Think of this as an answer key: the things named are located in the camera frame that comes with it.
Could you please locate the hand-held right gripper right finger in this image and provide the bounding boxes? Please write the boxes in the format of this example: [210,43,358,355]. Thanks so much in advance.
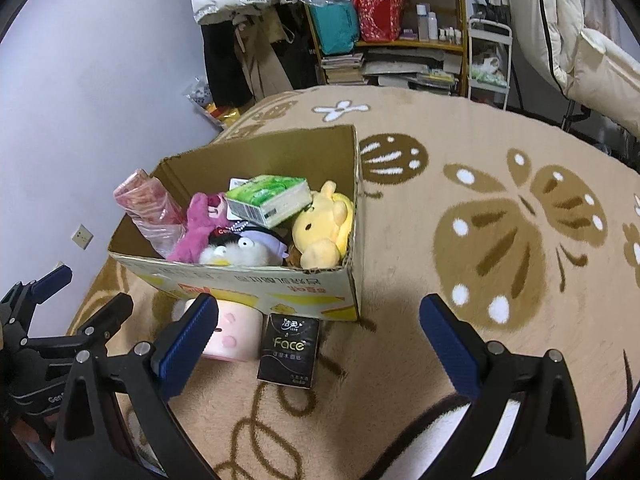
[419,294,586,480]

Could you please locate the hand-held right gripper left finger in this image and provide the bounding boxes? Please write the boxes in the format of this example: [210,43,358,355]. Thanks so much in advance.
[52,292,221,480]

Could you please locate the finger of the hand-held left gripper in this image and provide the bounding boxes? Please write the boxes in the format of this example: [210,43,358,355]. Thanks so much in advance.
[0,266,73,313]
[67,292,135,361]

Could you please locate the pink cylinder plush toy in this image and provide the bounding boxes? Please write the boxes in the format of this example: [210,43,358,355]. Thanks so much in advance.
[172,296,265,363]

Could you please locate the white and black plush toy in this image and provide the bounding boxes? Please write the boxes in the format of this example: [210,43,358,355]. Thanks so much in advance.
[200,225,258,266]

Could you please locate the black tissue pack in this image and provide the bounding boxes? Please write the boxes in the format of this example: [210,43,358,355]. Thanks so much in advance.
[256,312,321,389]

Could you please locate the printed cardboard box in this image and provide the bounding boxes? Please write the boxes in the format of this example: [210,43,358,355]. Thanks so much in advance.
[107,124,362,322]

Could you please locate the pink patterned plastic packet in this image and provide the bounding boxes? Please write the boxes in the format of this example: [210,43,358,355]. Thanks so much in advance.
[112,170,188,261]

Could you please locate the green tissue pack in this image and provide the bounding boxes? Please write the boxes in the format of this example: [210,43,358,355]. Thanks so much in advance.
[224,174,313,228]

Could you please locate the yellow bear plush toy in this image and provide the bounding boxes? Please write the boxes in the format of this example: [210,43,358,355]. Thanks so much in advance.
[291,180,355,270]

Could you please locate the beige butterfly printed blanket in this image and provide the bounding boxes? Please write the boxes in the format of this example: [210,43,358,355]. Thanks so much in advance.
[65,85,640,480]

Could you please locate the plastic bag of snacks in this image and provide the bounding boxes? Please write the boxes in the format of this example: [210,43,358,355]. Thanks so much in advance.
[185,77,246,128]

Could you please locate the black hanging garment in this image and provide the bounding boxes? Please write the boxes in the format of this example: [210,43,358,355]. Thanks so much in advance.
[200,20,253,108]

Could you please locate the pile of papers and books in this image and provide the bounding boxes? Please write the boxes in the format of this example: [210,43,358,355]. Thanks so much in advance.
[362,50,463,95]

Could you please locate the beige hanging trousers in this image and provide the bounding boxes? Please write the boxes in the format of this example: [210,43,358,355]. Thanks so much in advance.
[235,15,296,103]

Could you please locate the stack of books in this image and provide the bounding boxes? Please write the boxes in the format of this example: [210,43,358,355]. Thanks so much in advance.
[320,52,366,86]

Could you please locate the wooden shelf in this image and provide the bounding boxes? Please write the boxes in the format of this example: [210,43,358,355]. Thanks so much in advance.
[292,0,468,98]

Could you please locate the black hanging coat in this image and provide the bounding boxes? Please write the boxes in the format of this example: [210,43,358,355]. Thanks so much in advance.
[272,2,321,93]

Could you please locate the cream padded chair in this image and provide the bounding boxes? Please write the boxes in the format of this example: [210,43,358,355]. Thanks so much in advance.
[502,0,640,136]

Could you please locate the white utility cart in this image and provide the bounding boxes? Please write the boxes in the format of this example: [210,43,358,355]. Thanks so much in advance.
[467,4,513,111]

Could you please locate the red patterned bag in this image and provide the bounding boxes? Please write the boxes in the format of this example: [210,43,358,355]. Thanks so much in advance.
[351,0,405,43]

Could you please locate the teal bag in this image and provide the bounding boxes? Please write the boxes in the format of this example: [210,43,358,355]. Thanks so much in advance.
[300,0,361,56]

